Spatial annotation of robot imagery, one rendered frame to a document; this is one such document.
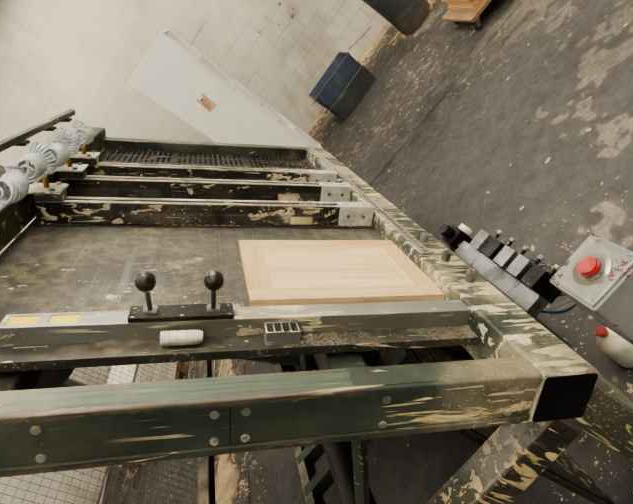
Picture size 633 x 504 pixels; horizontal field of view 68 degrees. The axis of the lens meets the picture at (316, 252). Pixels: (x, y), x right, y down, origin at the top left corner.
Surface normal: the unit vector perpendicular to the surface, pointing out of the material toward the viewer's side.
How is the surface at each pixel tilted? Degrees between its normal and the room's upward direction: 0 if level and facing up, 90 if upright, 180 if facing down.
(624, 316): 90
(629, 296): 90
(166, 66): 90
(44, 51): 90
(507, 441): 0
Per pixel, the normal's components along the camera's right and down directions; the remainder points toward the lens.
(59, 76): 0.16, 0.46
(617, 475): -0.77, -0.49
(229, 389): 0.08, -0.92
